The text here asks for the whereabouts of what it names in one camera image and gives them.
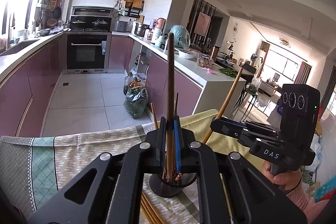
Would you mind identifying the chopstick with red end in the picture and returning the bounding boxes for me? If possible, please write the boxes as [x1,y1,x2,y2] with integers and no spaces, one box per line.
[166,32,174,182]

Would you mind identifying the bag of green vegetables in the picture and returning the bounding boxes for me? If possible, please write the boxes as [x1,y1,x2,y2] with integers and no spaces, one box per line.
[123,86,148,119]

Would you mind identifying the steel pot on counter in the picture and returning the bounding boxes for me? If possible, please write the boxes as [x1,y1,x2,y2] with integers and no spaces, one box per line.
[134,22,149,37]

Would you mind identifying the black camera box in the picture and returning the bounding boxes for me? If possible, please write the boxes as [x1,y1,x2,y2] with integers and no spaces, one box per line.
[280,84,320,151]

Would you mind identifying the mint green dome cover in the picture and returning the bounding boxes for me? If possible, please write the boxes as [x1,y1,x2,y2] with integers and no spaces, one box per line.
[170,25,190,50]

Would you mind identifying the patterned tablecloth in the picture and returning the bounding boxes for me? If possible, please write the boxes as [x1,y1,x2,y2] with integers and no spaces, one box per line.
[0,108,266,224]

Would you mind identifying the black range hood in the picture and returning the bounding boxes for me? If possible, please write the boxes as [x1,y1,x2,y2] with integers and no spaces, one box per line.
[70,6,116,32]

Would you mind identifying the black built-in oven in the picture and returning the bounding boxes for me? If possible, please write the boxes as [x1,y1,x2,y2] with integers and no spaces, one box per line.
[67,34,111,71]

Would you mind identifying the black mesh pen cup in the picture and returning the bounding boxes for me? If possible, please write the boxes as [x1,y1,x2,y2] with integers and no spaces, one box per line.
[149,173,197,198]

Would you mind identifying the pink sleeve forearm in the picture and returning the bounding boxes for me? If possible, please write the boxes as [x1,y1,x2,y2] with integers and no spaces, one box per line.
[286,178,330,223]

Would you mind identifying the person's right hand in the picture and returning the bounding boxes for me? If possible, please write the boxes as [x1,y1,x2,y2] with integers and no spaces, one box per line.
[261,161,301,190]

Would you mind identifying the oil bottle on floor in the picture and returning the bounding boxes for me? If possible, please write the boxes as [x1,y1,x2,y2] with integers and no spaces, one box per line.
[123,72,134,95]

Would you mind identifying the purple kitchen cabinets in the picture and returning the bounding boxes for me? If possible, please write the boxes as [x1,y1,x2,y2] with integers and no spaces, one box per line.
[0,33,203,138]

